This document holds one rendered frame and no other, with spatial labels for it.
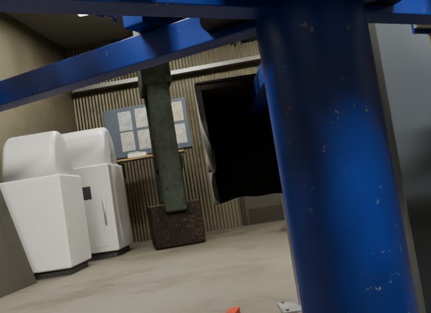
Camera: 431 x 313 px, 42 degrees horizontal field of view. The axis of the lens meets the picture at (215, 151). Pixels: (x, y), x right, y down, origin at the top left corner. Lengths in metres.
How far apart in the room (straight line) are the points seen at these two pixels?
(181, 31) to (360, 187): 0.48
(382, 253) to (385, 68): 1.28
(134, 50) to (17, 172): 4.76
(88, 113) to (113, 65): 7.98
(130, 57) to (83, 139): 6.03
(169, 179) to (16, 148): 1.81
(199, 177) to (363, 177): 7.83
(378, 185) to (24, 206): 5.07
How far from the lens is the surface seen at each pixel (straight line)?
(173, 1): 0.90
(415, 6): 1.26
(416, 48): 2.21
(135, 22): 1.18
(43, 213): 5.78
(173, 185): 6.74
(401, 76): 2.18
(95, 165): 6.99
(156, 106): 6.85
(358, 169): 0.96
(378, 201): 0.97
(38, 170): 5.85
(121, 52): 1.25
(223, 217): 8.71
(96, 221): 6.98
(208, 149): 1.96
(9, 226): 5.59
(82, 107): 9.28
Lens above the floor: 0.58
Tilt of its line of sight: 4 degrees up
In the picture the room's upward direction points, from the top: 9 degrees counter-clockwise
